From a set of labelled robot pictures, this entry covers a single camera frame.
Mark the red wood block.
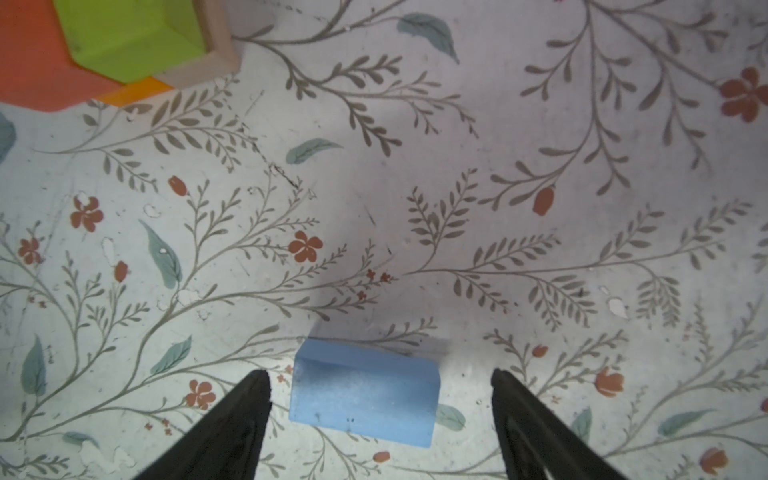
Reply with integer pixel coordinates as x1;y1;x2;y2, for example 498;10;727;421
1;0;122;112

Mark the blue wood block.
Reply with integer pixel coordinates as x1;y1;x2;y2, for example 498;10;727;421
289;338;441;448

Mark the natural wood rectangular block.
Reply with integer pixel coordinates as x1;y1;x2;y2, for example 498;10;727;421
153;0;241;89

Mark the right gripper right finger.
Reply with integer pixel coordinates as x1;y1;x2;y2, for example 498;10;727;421
491;369;625;480

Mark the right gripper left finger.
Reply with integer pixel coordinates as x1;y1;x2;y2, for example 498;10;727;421
137;370;272;480

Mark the orange yellow cylinder block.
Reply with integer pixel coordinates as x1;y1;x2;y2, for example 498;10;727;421
96;77;173;107

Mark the green wood block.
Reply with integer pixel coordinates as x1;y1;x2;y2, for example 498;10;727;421
53;0;206;84

